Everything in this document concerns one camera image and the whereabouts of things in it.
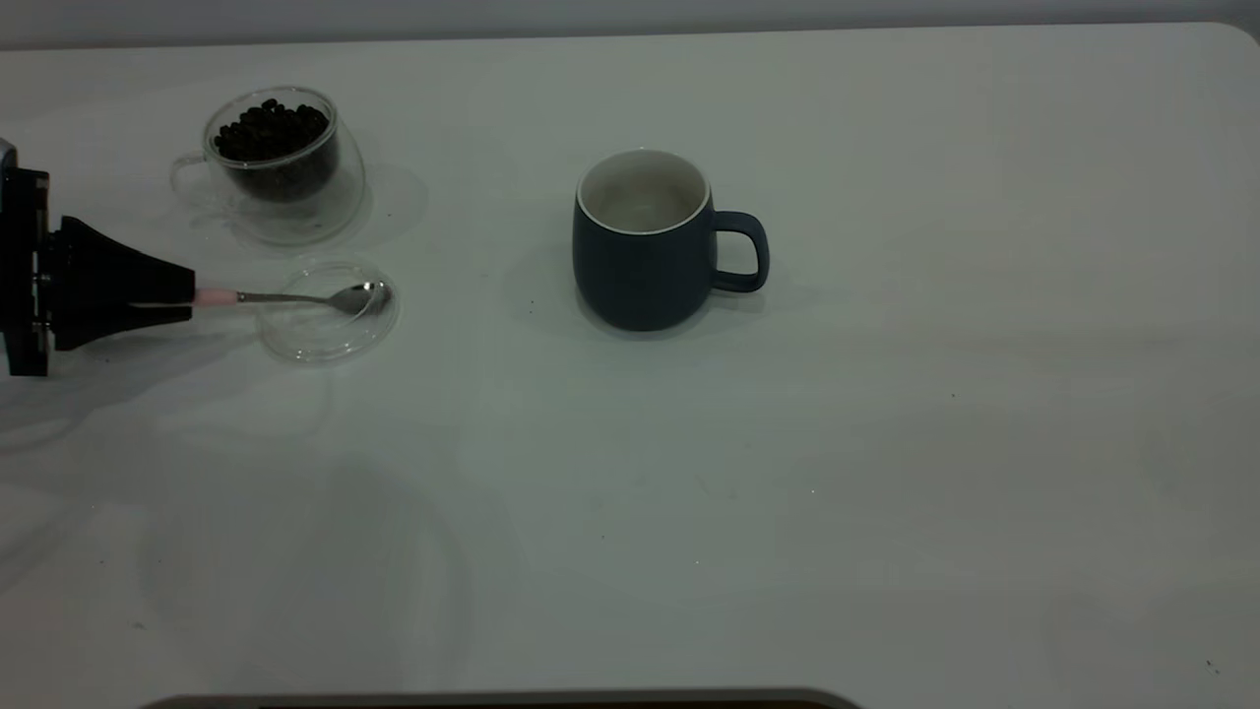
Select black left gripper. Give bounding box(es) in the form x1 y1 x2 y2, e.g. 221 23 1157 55
0 165 197 380

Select pink-handled metal spoon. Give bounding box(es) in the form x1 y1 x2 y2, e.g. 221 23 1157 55
192 282 393 317

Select dark grey ceramic mug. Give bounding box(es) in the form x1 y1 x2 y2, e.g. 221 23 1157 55
572 149 771 333

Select clear round glass lid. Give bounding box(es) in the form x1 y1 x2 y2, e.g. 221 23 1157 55
258 258 400 365

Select dark coffee beans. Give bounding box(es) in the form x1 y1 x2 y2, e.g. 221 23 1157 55
214 98 341 203

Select clear double-wall glass cup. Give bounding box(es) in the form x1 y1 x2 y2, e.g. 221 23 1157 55
169 86 367 247

